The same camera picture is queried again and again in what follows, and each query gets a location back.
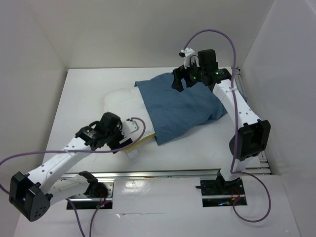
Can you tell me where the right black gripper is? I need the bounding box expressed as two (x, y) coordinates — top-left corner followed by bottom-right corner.
(172, 57), (205, 92)

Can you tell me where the blue pillowcase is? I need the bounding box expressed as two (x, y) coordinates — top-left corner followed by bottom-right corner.
(134, 73), (227, 146)

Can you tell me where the white pillow yellow edge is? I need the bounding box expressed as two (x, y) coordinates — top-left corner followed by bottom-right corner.
(103, 87), (155, 160)

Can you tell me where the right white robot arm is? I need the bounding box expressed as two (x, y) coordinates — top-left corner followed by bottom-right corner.
(172, 48), (271, 195)

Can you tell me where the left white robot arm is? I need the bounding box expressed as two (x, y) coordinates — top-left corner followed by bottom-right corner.
(9, 112), (139, 222)

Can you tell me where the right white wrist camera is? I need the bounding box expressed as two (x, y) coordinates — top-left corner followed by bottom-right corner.
(179, 47), (195, 69)

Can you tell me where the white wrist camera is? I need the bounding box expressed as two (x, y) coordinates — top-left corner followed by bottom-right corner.
(122, 118), (139, 137)
(179, 47), (195, 69)

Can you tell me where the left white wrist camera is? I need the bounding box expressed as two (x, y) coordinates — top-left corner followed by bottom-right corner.
(122, 118), (139, 137)

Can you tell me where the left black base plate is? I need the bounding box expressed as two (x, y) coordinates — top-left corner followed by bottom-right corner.
(69, 179), (114, 210)

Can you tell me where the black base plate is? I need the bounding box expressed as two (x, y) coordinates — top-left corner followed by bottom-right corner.
(196, 179), (247, 207)
(69, 179), (114, 210)

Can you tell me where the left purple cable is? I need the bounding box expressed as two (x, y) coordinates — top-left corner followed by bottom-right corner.
(0, 117), (146, 237)

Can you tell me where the purple cable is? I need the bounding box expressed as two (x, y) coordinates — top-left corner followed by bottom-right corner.
(0, 117), (146, 237)
(184, 29), (273, 224)

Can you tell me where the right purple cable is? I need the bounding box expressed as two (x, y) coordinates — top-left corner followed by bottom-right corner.
(184, 29), (273, 224)

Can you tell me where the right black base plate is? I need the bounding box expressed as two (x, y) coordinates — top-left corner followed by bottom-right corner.
(196, 179), (247, 207)

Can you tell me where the aluminium side rail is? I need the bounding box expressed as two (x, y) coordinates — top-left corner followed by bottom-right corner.
(235, 67), (270, 170)

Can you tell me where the aluminium front rail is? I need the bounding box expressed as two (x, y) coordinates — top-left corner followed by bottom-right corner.
(61, 168), (272, 179)

